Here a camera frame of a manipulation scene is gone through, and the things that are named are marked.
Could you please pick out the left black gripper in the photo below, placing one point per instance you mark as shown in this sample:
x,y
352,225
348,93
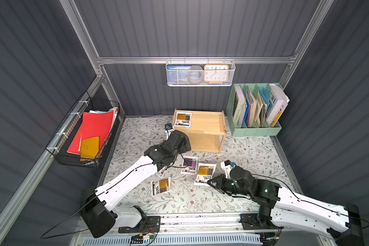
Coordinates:
x,y
184,142

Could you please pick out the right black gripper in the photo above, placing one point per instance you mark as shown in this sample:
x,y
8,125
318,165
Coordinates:
x,y
219,181

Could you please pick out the light wooden two-tier shelf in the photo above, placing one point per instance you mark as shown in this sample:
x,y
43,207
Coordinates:
x,y
207,132

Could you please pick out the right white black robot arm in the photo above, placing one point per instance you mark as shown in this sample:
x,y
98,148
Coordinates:
x,y
280,207

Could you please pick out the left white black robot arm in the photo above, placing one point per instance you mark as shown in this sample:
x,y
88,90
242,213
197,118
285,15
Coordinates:
x,y
99,206

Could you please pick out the purple coffee bag centre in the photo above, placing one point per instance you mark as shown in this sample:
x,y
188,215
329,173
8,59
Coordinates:
x,y
189,165

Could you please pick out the purple coffee bag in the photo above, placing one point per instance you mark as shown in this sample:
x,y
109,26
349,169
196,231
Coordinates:
x,y
189,165
161,173

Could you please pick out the purple coffee bag left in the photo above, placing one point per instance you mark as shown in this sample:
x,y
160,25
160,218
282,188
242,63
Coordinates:
x,y
161,173

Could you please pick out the blue box in basket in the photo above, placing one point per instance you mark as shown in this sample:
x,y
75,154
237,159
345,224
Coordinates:
x,y
177,75

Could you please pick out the grey tape roll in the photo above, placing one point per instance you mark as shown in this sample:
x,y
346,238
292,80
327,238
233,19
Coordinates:
x,y
195,74

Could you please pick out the white green book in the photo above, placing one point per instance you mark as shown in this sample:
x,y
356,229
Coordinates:
x,y
239,106

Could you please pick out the yellow white alarm clock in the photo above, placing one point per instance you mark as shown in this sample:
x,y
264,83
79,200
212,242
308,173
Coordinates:
x,y
216,73

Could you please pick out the green file organizer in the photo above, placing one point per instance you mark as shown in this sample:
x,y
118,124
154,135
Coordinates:
x,y
254,121

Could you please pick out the red folder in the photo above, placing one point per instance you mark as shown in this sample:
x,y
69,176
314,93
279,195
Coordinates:
x,y
94,123

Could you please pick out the yellow notebook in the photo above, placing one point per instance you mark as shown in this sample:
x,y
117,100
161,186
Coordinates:
x,y
89,148

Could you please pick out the white book with letters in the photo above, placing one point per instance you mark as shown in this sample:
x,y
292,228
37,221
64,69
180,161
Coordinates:
x,y
278,103

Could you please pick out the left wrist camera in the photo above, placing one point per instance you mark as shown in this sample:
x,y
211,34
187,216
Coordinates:
x,y
168,129

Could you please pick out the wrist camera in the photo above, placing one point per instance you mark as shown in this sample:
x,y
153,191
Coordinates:
x,y
168,129
227,165

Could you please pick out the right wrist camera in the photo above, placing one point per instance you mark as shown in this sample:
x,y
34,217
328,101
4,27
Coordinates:
x,y
227,165

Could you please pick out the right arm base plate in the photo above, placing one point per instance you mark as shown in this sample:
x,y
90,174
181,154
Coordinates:
x,y
252,221

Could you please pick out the white perforated cable tray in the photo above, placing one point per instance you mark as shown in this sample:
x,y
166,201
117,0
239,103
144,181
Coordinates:
x,y
218,239

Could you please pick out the white wire wall basket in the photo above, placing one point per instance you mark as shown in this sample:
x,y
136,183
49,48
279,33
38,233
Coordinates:
x,y
202,63

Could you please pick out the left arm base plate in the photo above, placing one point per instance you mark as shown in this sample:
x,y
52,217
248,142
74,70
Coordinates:
x,y
150,224

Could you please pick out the black wire side basket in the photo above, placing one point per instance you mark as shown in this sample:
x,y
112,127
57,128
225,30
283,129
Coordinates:
x,y
58,149

